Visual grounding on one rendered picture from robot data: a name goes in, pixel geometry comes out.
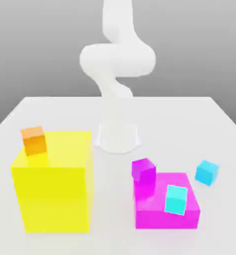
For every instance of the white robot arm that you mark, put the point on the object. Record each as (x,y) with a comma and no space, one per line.
(117,59)

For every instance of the small purple cube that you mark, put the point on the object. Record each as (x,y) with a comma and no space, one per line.
(146,176)

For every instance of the small orange cube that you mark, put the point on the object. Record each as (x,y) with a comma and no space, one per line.
(35,144)

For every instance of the small turquoise cube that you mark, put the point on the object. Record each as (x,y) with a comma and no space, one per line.
(175,203)

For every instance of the small sky blue cube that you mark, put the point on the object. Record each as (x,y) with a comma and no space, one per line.
(205,174)

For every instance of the large yellow box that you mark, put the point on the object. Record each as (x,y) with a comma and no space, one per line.
(53,195)

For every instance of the large magenta box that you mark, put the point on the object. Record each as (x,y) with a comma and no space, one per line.
(165,218)

